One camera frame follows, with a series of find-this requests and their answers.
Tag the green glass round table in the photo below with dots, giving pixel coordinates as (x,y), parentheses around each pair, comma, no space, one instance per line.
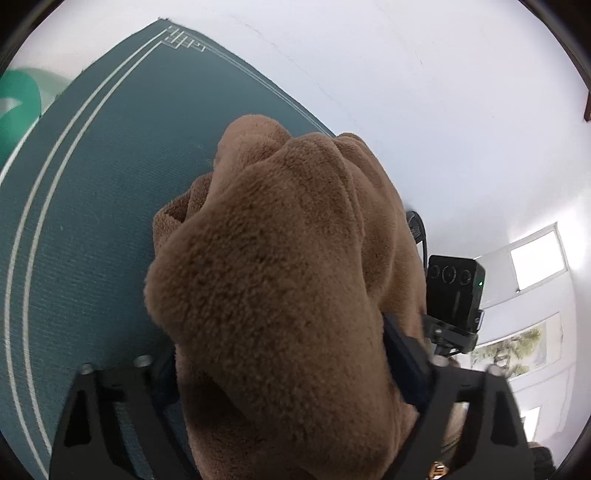
(23,106)

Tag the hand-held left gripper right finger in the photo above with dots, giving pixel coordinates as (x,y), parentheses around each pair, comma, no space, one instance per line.
(408,369)

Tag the landscape wall painting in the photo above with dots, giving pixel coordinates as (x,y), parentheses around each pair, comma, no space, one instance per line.
(512,350)

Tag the brown fleece cloth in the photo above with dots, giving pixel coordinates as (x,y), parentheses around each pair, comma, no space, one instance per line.
(286,258)

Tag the bright window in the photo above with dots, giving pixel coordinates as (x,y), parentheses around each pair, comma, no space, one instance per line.
(538,258)

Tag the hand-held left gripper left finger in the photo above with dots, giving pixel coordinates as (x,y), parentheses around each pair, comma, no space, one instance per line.
(152,383)

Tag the framed wall picture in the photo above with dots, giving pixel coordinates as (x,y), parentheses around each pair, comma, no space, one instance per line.
(588,108)

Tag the black mesh chair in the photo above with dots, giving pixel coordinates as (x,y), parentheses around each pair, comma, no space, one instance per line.
(417,228)

